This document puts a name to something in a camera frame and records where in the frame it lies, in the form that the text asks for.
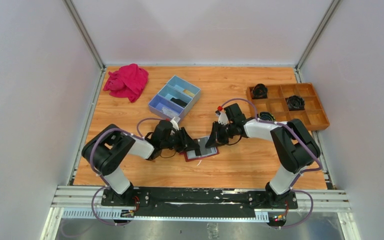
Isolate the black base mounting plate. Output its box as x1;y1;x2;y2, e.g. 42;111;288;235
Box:
101;187;298;218

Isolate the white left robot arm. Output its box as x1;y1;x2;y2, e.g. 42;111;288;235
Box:
81;119;200;196

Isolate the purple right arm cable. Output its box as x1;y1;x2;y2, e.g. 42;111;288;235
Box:
217;97;324;229

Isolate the gold card in box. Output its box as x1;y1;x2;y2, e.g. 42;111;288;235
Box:
183;89;195;98

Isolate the red leather card holder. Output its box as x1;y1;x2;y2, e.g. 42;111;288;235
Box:
183;135;220;162

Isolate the aluminium frame rail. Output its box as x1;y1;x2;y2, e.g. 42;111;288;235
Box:
51;186;351;223

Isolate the black item in box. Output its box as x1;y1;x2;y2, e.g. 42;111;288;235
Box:
170;97;188;108

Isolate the wooden compartment tray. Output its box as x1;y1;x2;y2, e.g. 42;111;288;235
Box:
246;83;330;131

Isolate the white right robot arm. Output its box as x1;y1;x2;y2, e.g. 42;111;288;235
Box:
205;103;321;196

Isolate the blue compartment organizer box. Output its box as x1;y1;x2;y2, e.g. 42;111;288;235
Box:
148;75;202;123

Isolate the crumpled pink cloth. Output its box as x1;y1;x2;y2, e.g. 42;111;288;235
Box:
103;63;149;103

